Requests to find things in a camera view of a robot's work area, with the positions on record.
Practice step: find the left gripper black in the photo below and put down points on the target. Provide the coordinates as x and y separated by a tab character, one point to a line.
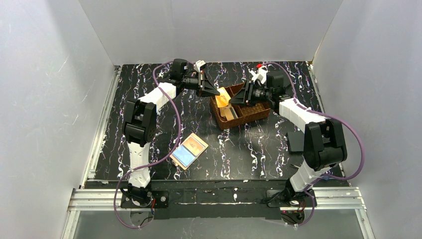
201	83

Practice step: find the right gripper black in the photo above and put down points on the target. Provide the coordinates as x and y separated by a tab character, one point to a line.
248	94

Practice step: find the brown woven divided basket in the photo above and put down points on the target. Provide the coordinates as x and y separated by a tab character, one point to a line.
245	114

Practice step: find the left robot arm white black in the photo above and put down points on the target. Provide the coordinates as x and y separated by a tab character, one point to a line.
140	116

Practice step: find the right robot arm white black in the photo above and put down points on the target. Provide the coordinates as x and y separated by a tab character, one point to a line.
324	144

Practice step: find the black pad on table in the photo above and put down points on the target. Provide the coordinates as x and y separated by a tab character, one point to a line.
295	142

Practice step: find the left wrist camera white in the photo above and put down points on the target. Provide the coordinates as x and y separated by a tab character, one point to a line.
199	65

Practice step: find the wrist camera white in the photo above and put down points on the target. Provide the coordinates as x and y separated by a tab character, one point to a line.
199	65
259	74

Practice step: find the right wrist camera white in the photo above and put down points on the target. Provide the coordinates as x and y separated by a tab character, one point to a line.
259	74

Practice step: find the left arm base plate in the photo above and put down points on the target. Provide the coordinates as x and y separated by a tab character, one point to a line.
153	199

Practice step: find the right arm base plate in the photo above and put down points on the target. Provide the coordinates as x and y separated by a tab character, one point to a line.
297	200

